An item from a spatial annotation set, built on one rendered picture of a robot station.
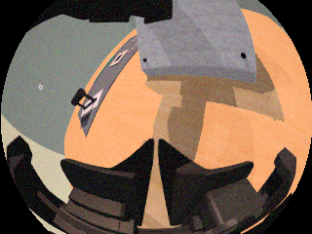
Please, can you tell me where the peach square tile with dark square centre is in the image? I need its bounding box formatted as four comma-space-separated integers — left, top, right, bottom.
110, 51, 127, 66

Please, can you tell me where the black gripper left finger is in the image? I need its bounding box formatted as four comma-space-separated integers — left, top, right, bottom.
59, 137, 155, 226

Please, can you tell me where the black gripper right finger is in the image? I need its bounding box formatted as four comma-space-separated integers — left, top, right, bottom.
157, 139, 254, 226

